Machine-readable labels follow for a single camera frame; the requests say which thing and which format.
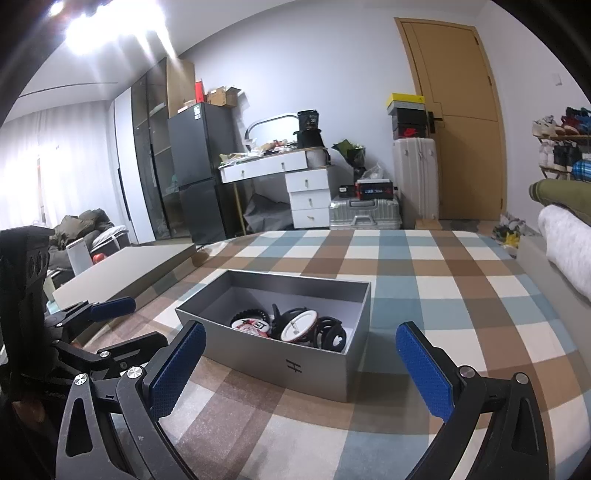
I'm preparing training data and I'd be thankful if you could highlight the dark green jacket pile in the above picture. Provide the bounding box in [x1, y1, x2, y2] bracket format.
[48, 209, 121, 273]

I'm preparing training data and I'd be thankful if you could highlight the silver suitcase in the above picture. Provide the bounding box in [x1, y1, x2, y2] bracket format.
[329, 196, 402, 230]

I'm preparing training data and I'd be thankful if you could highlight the dark grey tarp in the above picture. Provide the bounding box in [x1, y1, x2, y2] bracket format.
[243, 193, 294, 234]

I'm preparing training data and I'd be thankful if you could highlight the dark glass door cabinet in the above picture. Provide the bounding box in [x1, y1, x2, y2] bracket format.
[131, 58, 185, 241]

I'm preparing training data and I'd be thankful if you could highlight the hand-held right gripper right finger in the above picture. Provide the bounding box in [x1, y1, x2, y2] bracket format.
[396, 322, 555, 480]

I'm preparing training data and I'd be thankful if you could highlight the wooden door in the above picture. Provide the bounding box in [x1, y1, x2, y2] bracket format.
[394, 17, 506, 221]

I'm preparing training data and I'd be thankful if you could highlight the white suitcase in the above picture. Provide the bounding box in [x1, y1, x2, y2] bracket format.
[392, 136, 440, 221]

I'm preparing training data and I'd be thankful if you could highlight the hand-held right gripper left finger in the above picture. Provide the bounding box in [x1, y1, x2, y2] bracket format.
[55, 320, 207, 480]

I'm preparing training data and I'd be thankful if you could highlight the yellow shoe box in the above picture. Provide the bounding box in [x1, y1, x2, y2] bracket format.
[385, 93, 426, 113]

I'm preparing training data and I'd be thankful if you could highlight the black container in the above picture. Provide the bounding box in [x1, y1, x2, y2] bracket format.
[294, 109, 325, 149]

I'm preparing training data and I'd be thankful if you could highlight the dark grey refrigerator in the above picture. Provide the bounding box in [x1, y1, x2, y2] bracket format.
[167, 102, 241, 245]

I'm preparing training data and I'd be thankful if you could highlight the grey cardboard box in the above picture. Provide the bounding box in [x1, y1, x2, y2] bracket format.
[174, 269, 372, 404]

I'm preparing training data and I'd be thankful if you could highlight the green rolled blanket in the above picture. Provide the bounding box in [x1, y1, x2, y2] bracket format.
[529, 178, 591, 217]

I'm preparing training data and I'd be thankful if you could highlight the white rolled blanket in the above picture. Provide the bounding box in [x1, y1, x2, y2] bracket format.
[538, 204, 591, 303]

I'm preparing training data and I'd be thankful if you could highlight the white desk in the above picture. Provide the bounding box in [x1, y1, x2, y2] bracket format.
[218, 148, 329, 236]

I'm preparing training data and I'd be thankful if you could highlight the pile of slippers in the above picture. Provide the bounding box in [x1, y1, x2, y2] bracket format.
[490, 212, 540, 247]

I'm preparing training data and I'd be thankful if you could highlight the dark grey shoe box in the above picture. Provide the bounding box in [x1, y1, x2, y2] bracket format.
[388, 108, 428, 126]

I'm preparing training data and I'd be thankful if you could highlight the small black claw hair clip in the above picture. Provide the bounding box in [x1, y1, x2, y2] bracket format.
[269, 303, 301, 340]

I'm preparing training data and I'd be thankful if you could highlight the white curtain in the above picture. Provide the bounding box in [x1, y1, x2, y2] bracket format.
[0, 99, 121, 236]

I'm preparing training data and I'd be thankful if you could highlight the large black claw hair clip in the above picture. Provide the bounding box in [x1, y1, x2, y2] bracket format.
[305, 316, 348, 354]

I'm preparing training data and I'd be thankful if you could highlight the open cardboard box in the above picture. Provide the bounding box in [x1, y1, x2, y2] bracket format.
[206, 87, 243, 109]

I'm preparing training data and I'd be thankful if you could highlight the printed round badge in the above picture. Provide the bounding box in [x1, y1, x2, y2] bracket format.
[230, 318, 269, 339]

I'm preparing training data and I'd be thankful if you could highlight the desk clutter pile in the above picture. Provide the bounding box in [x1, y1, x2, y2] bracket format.
[219, 138, 301, 167]

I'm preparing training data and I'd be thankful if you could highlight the black red logo shoe box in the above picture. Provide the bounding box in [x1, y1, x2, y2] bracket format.
[392, 122, 432, 139]

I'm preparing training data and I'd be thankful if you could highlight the ceiling light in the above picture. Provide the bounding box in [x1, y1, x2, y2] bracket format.
[46, 0, 167, 51]

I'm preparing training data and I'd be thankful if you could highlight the person's left hand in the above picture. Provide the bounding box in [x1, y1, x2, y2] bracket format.
[11, 398, 63, 428]

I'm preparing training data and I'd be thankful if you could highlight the wooden shoe rack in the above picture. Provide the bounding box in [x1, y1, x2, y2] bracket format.
[531, 131, 591, 181]

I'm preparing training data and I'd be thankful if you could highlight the thick black spiral hair tie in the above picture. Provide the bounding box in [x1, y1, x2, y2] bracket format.
[232, 308, 269, 324]

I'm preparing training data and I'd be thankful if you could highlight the person's left forearm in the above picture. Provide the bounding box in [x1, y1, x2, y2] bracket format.
[0, 397, 61, 480]

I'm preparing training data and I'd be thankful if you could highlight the white round badge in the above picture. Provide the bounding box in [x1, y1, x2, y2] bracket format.
[280, 310, 319, 343]

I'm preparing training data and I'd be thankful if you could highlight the dark wrapped flower bouquet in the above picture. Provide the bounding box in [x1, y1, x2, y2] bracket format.
[331, 139, 368, 181]

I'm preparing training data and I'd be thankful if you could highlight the white drawer cabinet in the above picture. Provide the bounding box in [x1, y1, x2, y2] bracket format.
[285, 168, 332, 229]

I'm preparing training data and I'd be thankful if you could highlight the row of shoes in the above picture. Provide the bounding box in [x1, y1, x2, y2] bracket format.
[531, 106, 591, 171]

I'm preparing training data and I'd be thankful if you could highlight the arched mirror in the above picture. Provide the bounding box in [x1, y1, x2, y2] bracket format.
[245, 113, 301, 151]

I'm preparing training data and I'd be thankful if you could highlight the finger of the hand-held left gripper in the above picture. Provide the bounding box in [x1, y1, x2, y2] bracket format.
[60, 332, 169, 382]
[46, 296, 137, 329]

